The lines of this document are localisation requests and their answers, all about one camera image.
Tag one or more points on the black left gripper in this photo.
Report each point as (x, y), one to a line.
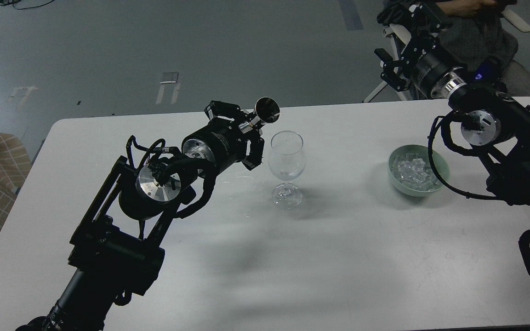
(221, 142)

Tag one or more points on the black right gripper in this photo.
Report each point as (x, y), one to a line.
(423, 62)

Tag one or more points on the steel cocktail jigger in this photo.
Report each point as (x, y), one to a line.
(266, 111)

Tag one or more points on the clear ice cubes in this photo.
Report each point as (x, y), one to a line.
(413, 172)

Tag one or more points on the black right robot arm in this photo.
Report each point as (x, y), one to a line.
(483, 122)

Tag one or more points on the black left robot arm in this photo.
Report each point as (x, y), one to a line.
(116, 246)

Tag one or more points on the clear wine glass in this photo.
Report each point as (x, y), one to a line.
(286, 162)

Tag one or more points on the person's right hand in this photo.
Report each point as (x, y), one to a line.
(468, 8)

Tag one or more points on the seated person in grey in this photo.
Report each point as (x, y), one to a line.
(476, 32)

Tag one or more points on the grey tape on floor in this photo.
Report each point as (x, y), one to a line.
(169, 85)

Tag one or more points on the green bowl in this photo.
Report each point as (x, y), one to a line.
(439, 166)

